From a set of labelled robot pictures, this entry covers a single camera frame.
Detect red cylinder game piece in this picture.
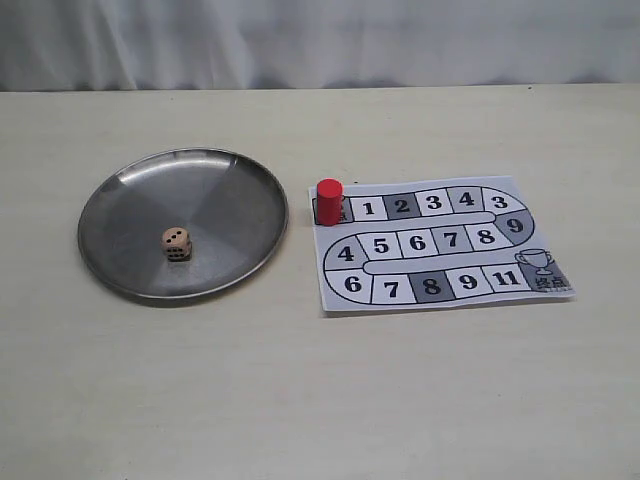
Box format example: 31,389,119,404
316,178,343,226

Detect wooden die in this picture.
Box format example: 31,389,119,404
161,226,192,262

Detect paper game board sheet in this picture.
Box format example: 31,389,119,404
309,176,575,313

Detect round steel plate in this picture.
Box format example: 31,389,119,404
77,147,289,305

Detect white backdrop curtain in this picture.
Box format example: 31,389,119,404
1,1,639,91

